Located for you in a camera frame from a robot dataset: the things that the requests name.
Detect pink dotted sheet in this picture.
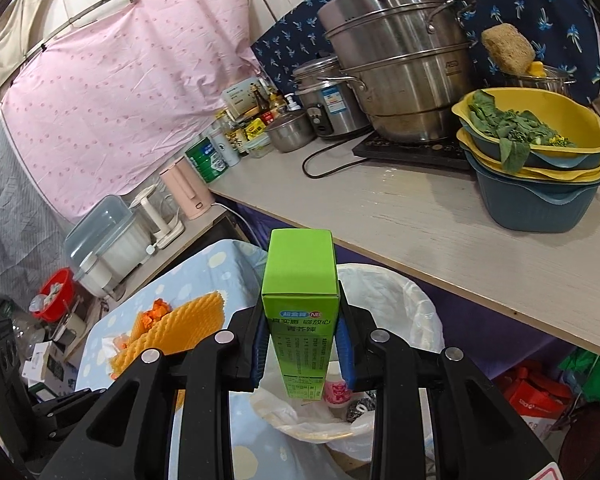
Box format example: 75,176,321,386
0,0,267,212

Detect white and green box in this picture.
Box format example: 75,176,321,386
223,77,264,121

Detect pink patterned paper cup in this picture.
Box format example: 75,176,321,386
324,362,354,406

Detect yellow foam net sleeve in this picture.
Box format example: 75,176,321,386
111,292,226,379

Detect purple counter skirt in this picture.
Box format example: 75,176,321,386
215,200,582,382

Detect navy floral print cloth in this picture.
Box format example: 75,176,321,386
250,0,600,107

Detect light green cardboard box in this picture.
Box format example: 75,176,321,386
261,228,342,404

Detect red plastic basin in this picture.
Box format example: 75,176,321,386
30,267,76,324

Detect leafy green vegetables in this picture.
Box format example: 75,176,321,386
467,91,579,172

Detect clear food container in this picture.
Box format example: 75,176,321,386
242,135,274,156

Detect blue spotted blanket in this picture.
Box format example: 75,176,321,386
75,239,362,480

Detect brown sauce bottle white label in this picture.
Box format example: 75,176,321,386
226,124,251,156

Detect black power cable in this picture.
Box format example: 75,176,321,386
301,132,377,180

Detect red and white packet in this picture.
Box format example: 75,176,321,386
495,365,577,442

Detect dish rack with clear lid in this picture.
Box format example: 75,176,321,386
64,195,154,291

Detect beige curtain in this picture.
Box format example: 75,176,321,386
0,0,52,107

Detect black induction cooktop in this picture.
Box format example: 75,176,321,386
351,130,477,171

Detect pink electric kettle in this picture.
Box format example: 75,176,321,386
160,155,214,221

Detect large steel steamer pot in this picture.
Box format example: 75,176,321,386
317,0,479,144

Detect blue ribbed basin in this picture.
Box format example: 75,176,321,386
461,150,600,234

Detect small lidded steel pot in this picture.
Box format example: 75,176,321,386
265,110,317,154

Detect green plastic bag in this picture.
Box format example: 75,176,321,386
555,347,600,412

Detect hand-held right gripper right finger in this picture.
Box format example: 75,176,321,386
332,304,557,480

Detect white cylindrical appliance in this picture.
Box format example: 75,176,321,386
77,252,119,301

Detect white lined trash bin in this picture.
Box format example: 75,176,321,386
250,262,444,462

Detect white cardboard box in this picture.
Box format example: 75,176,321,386
22,342,66,386

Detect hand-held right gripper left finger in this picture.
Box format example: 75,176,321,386
37,305,273,480

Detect grey curtain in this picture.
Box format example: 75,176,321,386
0,110,77,307

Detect small steel basin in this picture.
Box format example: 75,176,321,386
502,67,577,99

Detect low wooden cabinet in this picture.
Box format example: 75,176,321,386
115,205,254,312

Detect steel rice cooker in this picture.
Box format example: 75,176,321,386
292,55,374,141

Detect glass kettle white base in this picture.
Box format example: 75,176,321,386
130,185,186,249

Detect loofah sponge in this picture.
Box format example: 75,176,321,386
481,23,537,75

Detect round plastic bin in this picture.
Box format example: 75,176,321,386
252,265,442,461

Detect green tin can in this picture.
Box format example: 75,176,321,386
185,136,230,184

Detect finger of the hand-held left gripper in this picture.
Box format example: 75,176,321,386
30,388,101,442

